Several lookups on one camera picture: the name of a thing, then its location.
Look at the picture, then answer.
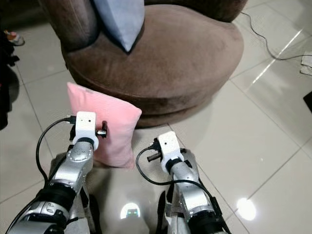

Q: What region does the flat black object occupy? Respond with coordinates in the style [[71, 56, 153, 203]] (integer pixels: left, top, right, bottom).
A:
[[303, 90, 312, 113]]

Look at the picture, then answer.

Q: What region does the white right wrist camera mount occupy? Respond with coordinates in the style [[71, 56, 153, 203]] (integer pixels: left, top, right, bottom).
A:
[[157, 131, 185, 173]]

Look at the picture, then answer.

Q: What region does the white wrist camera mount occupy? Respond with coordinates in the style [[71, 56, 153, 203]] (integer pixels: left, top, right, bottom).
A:
[[73, 112, 98, 148], [157, 131, 185, 173]]

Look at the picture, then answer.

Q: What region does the pink square pillow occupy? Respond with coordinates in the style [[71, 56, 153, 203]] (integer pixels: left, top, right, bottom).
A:
[[67, 82, 142, 169]]

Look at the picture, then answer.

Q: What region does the brown round velvet sofa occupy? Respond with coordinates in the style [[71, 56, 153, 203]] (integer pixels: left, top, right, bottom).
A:
[[39, 0, 245, 128]]

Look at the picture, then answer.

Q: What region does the grey square pillow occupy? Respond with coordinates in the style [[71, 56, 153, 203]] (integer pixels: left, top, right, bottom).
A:
[[93, 0, 145, 53]]

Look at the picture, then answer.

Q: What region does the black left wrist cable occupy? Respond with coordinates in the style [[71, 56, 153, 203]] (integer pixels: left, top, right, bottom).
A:
[[35, 116, 77, 183]]

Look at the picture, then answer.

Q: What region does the white crumpled cloth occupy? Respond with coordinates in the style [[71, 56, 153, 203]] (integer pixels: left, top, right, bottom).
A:
[[300, 55, 312, 77]]

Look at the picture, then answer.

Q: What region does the thin black floor cable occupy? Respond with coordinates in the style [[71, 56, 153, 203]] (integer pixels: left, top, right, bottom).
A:
[[239, 12, 312, 61]]

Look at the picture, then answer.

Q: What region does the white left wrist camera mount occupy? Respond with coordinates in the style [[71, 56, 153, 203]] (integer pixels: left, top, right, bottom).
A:
[[73, 112, 98, 148]]

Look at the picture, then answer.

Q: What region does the black bag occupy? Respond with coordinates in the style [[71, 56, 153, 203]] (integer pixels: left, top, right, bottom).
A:
[[0, 29, 21, 130]]

